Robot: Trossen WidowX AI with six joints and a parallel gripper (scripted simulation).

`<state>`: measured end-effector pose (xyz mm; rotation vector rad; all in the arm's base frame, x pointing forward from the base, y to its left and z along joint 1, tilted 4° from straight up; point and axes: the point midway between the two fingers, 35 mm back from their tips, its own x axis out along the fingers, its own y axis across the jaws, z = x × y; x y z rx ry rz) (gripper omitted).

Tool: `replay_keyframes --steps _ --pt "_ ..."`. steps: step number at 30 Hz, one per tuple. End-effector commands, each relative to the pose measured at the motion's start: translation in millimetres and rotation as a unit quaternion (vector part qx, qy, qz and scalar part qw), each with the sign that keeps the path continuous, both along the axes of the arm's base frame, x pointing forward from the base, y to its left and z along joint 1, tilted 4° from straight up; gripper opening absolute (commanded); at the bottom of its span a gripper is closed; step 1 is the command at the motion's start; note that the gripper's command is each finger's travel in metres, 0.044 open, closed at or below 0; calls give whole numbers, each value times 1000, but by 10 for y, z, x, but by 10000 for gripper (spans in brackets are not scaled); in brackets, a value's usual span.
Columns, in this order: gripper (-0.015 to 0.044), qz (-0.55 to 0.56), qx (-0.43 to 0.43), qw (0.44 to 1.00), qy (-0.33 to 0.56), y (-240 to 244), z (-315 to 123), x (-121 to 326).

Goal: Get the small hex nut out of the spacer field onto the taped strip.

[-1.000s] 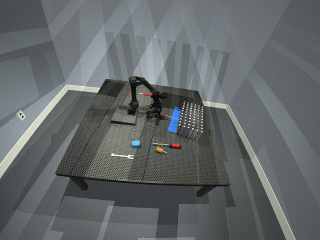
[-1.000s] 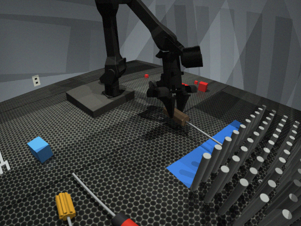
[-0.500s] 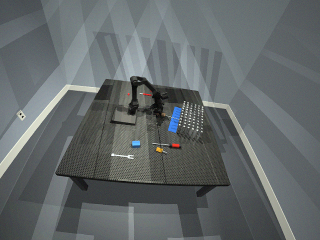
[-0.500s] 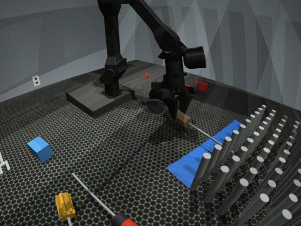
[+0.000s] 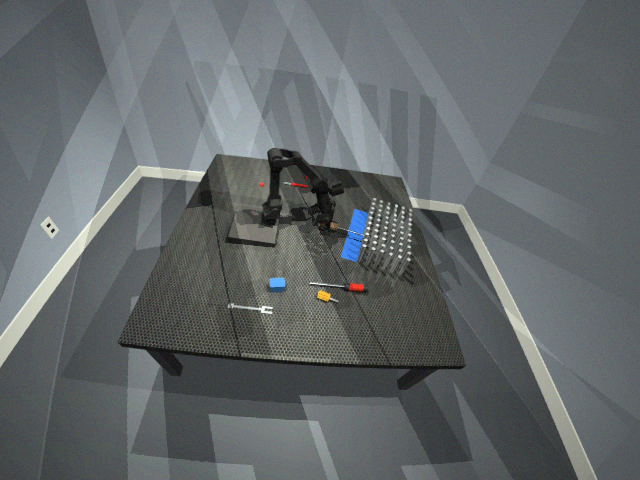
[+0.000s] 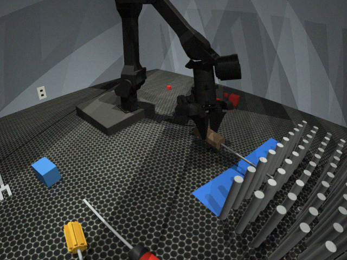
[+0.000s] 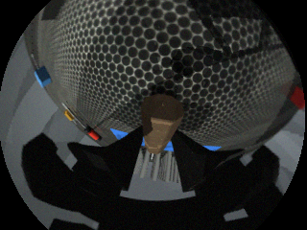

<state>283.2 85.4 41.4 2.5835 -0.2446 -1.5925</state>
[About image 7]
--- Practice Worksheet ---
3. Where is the blue tape strip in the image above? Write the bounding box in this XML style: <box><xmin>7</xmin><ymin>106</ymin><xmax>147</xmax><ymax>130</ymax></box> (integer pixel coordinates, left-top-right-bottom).
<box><xmin>111</xmin><ymin>129</ymin><xmax>221</xmax><ymax>152</ymax></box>

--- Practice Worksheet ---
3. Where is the blue cube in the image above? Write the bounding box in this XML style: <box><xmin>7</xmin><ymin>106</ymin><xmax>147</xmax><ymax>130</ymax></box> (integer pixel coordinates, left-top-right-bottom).
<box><xmin>35</xmin><ymin>65</ymin><xmax>51</xmax><ymax>87</ymax></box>

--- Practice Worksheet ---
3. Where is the red-handled screwdriver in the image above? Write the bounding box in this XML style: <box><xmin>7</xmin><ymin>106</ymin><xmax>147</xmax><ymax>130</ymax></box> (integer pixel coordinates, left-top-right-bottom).
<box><xmin>62</xmin><ymin>103</ymin><xmax>101</xmax><ymax>142</ymax></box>

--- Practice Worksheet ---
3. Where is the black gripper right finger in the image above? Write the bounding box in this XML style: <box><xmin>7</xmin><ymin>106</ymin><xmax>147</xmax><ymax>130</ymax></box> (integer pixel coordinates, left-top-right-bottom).
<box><xmin>172</xmin><ymin>130</ymin><xmax>245</xmax><ymax>192</ymax></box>

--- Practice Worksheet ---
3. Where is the red cube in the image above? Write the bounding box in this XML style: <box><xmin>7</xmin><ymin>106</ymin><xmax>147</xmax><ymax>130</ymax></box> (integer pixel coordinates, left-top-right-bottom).
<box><xmin>289</xmin><ymin>87</ymin><xmax>304</xmax><ymax>111</ymax></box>

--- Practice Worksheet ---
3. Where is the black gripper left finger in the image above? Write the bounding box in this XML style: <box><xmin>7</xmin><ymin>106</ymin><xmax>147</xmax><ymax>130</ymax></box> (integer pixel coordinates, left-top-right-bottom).
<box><xmin>68</xmin><ymin>126</ymin><xmax>143</xmax><ymax>191</ymax></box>

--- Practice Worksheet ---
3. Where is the brown-handled metal rod tool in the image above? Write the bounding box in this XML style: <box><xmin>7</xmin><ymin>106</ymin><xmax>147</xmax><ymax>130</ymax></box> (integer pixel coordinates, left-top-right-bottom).
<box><xmin>141</xmin><ymin>95</ymin><xmax>184</xmax><ymax>160</ymax></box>

